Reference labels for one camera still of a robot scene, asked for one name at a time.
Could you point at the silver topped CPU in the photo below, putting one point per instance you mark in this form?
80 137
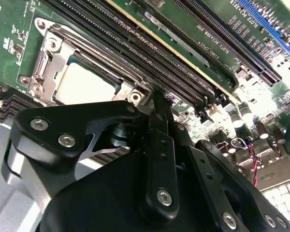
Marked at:
87 84

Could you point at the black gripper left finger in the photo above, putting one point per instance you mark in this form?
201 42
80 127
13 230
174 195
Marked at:
53 120

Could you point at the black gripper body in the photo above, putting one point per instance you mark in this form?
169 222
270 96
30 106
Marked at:
99 200

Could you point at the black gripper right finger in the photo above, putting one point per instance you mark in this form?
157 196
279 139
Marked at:
206 189

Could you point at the metal socket cover frame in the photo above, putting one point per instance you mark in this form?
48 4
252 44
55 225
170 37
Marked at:
60 58

